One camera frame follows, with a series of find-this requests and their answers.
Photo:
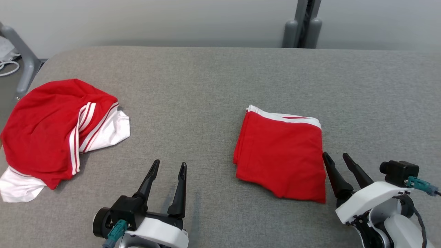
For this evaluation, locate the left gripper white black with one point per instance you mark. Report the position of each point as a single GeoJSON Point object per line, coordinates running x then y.
{"type": "Point", "coordinates": [158, 234]}

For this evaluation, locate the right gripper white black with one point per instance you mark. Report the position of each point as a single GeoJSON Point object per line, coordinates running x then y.
{"type": "Point", "coordinates": [368, 199]}

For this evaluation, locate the red shorts with white trim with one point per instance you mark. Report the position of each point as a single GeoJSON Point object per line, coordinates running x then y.
{"type": "Point", "coordinates": [282, 155]}

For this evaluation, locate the red Bulls basketball jersey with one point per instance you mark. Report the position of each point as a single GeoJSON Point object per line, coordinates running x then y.
{"type": "Point", "coordinates": [44, 131]}

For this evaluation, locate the white power strip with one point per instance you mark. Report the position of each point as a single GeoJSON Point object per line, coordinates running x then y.
{"type": "Point", "coordinates": [6, 50]}

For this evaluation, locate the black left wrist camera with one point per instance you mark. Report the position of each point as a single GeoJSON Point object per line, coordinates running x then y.
{"type": "Point", "coordinates": [127, 208]}

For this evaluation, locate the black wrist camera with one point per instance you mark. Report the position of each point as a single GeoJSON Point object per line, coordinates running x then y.
{"type": "Point", "coordinates": [399, 172]}
{"type": "Point", "coordinates": [127, 208]}

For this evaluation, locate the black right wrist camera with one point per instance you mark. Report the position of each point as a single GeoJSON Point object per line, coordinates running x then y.
{"type": "Point", "coordinates": [399, 172]}

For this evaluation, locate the grey partition post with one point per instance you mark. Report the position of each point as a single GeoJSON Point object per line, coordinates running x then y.
{"type": "Point", "coordinates": [301, 27]}

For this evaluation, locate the grey metal frame leg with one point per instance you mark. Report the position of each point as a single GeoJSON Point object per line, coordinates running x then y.
{"type": "Point", "coordinates": [26, 62]}

